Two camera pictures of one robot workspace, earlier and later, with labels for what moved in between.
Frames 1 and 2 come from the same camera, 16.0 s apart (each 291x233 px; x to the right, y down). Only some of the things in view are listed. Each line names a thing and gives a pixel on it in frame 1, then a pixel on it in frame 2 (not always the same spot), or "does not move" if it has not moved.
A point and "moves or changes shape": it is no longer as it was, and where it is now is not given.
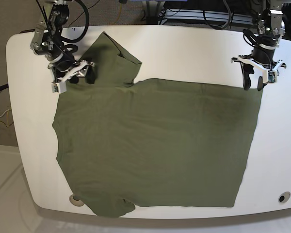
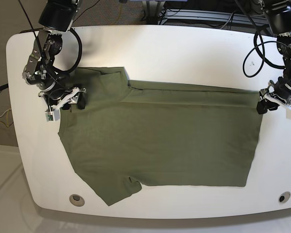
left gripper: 65,69 to 61,97
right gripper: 263,58 to 281,91
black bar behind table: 27,30 does not move
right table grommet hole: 284,196 does not move
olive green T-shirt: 155,142 moves or changes shape
